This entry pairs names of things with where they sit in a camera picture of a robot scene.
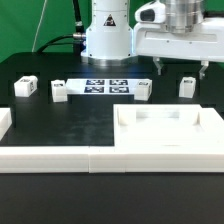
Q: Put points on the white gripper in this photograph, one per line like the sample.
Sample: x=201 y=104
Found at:
x=179 y=32

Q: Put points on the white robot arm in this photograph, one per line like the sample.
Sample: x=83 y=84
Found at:
x=110 y=38

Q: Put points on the white square tabletop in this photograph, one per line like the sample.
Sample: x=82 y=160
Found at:
x=161 y=125

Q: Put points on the white U-shaped fence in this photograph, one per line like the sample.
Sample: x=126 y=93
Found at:
x=112 y=159

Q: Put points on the white base tag plate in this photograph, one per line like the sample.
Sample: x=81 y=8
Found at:
x=101 y=86

